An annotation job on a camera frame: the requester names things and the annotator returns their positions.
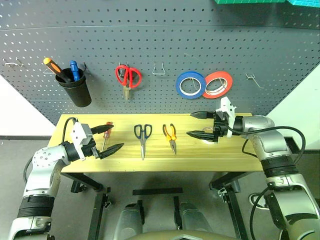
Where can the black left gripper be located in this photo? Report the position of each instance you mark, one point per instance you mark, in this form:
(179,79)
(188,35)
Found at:
(88,148)

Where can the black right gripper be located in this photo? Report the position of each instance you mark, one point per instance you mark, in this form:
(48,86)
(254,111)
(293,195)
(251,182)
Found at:
(221,128)

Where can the clear white tape roll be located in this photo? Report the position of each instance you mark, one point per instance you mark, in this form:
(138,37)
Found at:
(209,142)

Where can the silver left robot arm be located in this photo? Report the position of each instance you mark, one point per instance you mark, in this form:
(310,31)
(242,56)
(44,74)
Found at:
(45,160)

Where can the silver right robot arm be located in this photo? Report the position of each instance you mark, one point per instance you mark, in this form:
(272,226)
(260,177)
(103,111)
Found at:
(270,145)

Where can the grey pegboard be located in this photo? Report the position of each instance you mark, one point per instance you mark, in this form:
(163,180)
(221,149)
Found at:
(160,37)

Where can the blue tape roll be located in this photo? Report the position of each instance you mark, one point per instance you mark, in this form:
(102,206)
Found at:
(178,86)

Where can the red tape roll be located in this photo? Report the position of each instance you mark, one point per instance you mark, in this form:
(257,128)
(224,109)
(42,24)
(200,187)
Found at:
(230,80)

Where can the black plastic cup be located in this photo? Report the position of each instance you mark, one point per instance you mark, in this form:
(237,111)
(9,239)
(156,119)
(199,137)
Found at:
(77,92)

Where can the thin metal peg hook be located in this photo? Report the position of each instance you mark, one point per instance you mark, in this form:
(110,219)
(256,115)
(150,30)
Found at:
(255,81)

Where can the long black floor tape strip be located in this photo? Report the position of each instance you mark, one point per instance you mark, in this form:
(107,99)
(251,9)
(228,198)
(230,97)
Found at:
(157,191)

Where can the metal scissors hook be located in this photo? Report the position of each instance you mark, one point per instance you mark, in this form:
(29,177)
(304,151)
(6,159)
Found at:
(120,66)

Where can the black cup hook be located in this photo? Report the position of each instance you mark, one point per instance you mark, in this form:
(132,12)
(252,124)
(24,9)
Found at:
(85,65)

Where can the short black floor tape strip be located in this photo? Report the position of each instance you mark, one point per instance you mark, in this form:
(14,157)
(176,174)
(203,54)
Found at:
(140,212)
(177,212)

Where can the grey rounded robot leg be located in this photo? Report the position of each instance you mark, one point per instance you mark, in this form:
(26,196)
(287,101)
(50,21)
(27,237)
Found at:
(131,222)
(193,217)

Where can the white rounded floor object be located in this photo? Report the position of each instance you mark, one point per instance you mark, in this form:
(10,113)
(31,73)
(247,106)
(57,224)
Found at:
(251,200)

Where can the dark rounded robot torso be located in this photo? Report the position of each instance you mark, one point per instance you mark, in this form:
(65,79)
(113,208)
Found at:
(183,236)

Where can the green cutting mat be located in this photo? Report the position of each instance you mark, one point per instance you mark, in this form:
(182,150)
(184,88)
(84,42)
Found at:
(250,1)

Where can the teal box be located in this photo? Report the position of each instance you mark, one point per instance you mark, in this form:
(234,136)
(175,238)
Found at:
(305,2)

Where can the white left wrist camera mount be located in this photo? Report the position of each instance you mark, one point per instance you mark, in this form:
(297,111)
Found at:
(76,135)

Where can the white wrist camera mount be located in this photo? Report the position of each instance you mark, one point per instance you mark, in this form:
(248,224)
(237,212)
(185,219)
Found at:
(225,103)
(76,135)

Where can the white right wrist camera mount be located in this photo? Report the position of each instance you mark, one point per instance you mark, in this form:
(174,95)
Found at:
(225,103)

